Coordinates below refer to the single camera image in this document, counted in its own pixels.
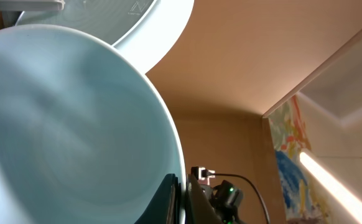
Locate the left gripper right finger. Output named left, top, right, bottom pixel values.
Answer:
left=185, top=175, right=222, bottom=224

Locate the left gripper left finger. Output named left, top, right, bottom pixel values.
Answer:
left=135, top=174, right=181, bottom=224

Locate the small blue food bowl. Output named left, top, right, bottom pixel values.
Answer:
left=0, top=25, right=185, bottom=223

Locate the light blue plate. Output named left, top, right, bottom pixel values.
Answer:
left=16, top=0, right=194, bottom=73

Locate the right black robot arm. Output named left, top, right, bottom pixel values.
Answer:
left=209, top=180, right=244, bottom=224

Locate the grey dishwasher rack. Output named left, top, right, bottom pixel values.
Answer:
left=0, top=0, right=65, bottom=29

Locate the bright ceiling light strip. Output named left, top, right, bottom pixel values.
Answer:
left=299, top=150, right=362, bottom=223

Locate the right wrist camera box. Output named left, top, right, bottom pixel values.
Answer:
left=191, top=166, right=215, bottom=180

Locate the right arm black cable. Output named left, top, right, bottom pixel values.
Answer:
left=208, top=172, right=271, bottom=224

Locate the colourful wall painting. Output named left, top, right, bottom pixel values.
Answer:
left=268, top=96, right=332, bottom=223

